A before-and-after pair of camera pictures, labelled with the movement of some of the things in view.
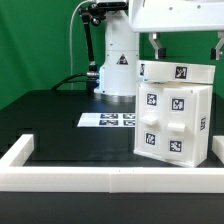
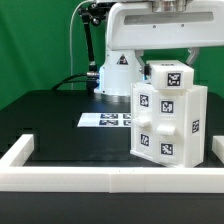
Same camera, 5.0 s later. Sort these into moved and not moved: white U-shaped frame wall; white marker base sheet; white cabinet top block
Moved: white cabinet top block
Not moved: white U-shaped frame wall; white marker base sheet
